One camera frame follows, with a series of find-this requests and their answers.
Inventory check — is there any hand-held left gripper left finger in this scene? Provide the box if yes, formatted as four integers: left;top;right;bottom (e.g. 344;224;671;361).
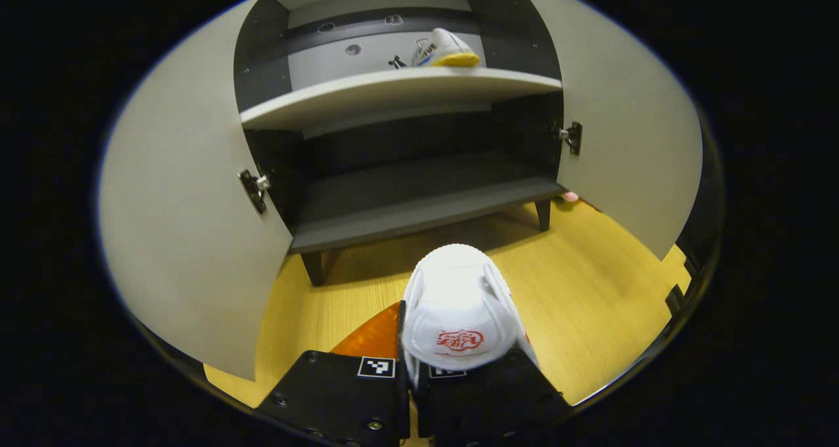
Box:
254;300;412;447

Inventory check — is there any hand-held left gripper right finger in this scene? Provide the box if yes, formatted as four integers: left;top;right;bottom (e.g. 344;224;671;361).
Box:
415;332;576;447

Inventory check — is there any white shoe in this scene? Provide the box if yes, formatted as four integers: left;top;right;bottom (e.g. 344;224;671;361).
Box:
411;28;482;68
400;243;539;389

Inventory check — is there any grey cabinet door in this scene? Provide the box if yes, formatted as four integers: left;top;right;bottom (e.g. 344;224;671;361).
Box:
97;0;294;382
511;0;704;262

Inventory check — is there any grey shoe cabinet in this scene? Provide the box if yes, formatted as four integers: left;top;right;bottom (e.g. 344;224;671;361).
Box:
233;0;568;288

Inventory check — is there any white cabinet shelf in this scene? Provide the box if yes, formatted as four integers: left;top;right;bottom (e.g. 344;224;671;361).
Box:
239;66;564;132

